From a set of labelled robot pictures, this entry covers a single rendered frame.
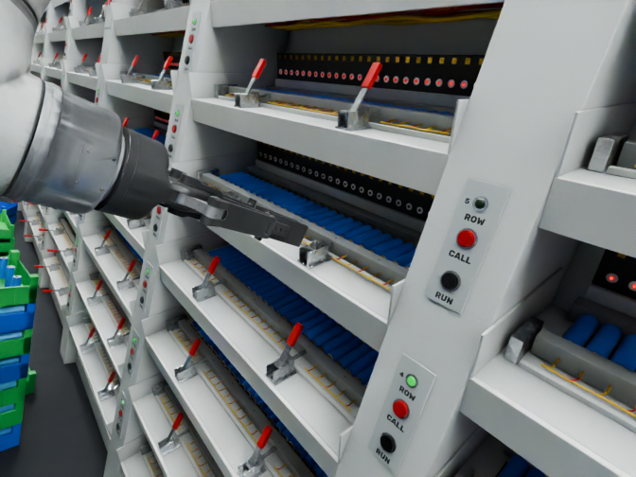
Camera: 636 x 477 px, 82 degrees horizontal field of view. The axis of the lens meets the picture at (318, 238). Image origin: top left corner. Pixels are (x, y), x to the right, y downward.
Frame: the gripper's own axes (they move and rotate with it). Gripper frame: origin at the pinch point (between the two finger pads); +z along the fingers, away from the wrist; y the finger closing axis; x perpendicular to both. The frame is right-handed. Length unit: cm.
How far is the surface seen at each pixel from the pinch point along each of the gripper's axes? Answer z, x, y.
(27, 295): -4, -49, -78
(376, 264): 10.6, 0.5, 8.5
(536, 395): 8.6, -3.0, 30.2
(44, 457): 13, -97, -70
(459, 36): 18.4, 37.2, -0.2
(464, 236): 3.3, 7.3, 20.5
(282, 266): 7.1, -5.8, -3.8
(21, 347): -1, -65, -78
